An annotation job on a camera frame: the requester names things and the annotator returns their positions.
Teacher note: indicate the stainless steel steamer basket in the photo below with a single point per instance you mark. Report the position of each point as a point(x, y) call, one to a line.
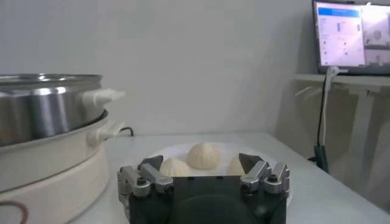
point(45, 106)

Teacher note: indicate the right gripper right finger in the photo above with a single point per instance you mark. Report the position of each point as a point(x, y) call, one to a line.
point(262, 178)

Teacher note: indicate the cream electric cooker base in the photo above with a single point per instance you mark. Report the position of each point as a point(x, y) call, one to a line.
point(61, 170)

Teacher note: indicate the open laptop computer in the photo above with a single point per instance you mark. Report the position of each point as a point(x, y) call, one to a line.
point(341, 36)

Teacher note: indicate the white steamed baozi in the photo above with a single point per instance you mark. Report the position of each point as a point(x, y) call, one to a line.
point(235, 167)
point(203, 156)
point(175, 169)

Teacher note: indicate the white side table with laptop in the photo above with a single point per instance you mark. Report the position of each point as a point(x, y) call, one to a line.
point(350, 82)

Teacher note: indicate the white round plate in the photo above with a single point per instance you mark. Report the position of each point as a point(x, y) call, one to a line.
point(170, 150)

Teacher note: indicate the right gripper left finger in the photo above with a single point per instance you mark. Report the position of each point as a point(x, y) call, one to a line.
point(152, 179)

